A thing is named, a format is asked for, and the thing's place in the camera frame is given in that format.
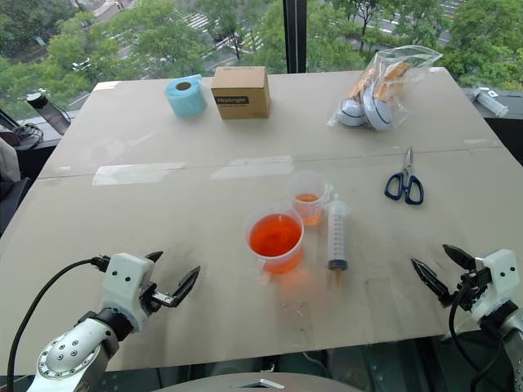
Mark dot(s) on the small clear measuring cup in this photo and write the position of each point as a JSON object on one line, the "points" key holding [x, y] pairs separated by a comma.
{"points": [[307, 204]]}

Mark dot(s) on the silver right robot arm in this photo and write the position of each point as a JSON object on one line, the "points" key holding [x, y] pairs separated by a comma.
{"points": [[508, 330]]}

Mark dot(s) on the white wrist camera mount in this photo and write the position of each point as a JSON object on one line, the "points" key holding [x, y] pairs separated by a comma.
{"points": [[122, 281], [500, 277]]}

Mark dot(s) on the grey white device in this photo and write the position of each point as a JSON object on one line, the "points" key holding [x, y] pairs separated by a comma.
{"points": [[492, 103]]}

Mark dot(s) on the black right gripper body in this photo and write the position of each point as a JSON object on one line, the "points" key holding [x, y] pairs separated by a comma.
{"points": [[474, 283]]}

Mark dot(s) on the grey rounded robot torso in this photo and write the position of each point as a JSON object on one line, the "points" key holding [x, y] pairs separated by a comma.
{"points": [[257, 383]]}

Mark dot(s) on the dark side table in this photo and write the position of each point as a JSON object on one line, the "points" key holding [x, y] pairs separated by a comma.
{"points": [[506, 134]]}

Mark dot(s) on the light blue paper roll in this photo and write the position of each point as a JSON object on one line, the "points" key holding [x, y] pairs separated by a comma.
{"points": [[186, 100]]}

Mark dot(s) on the clear zip plastic bag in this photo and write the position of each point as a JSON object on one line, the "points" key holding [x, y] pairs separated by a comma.
{"points": [[392, 81]]}

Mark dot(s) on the large white round dish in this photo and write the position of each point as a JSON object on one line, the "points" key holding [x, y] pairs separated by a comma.
{"points": [[380, 110]]}

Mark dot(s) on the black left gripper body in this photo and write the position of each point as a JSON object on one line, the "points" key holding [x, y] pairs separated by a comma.
{"points": [[149, 300]]}

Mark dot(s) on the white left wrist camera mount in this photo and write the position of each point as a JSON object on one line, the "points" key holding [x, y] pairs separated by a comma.
{"points": [[122, 281]]}

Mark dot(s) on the large clear plastic syringe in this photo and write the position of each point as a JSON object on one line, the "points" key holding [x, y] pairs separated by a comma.
{"points": [[337, 237]]}

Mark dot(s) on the black window frame post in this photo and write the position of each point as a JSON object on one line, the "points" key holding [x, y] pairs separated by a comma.
{"points": [[295, 34]]}

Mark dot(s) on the black water bottle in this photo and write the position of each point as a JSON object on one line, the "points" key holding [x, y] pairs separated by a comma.
{"points": [[51, 112]]}

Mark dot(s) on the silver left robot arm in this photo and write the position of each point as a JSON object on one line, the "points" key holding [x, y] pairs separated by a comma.
{"points": [[69, 353]]}

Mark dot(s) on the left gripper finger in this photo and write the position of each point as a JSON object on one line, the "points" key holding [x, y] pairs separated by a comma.
{"points": [[186, 283], [155, 256]]}

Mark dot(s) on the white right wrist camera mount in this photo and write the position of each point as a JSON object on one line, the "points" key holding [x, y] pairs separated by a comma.
{"points": [[500, 277]]}

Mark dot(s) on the brown cardboard box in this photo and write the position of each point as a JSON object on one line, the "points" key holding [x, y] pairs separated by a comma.
{"points": [[241, 94]]}

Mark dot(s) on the small white round dish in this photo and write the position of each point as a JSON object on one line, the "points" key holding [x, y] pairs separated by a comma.
{"points": [[351, 113]]}

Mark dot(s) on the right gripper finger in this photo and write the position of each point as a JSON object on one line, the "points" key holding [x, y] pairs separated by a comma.
{"points": [[429, 277], [459, 255]]}

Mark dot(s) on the grey fabric object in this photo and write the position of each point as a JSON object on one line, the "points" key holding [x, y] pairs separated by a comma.
{"points": [[8, 161]]}

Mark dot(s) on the large cup orange liquid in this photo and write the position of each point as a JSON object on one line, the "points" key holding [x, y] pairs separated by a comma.
{"points": [[274, 239]]}

